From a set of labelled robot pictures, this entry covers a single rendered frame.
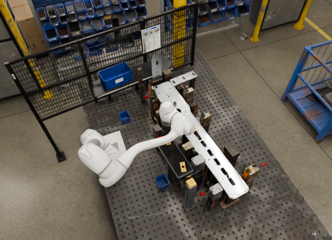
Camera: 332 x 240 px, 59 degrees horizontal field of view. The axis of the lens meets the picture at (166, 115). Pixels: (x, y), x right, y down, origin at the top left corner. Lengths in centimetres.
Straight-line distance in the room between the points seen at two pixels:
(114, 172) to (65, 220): 167
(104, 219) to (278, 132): 243
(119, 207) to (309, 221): 160
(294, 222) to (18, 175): 304
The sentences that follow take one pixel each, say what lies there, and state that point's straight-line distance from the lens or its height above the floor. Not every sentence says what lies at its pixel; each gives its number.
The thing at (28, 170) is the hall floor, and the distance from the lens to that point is 397.
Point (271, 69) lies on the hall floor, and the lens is 493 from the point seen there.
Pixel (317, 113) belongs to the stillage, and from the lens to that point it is 429.
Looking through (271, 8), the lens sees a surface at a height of 55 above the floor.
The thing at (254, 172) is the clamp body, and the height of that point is 106.
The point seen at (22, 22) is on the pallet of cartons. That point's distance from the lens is 491.
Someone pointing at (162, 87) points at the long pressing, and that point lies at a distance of 301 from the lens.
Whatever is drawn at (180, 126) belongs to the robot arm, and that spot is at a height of 160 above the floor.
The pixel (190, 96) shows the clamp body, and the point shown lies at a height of 97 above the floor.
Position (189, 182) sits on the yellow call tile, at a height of 116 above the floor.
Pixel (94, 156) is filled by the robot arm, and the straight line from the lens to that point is 190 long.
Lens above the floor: 317
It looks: 52 degrees down
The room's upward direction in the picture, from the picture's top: 1 degrees counter-clockwise
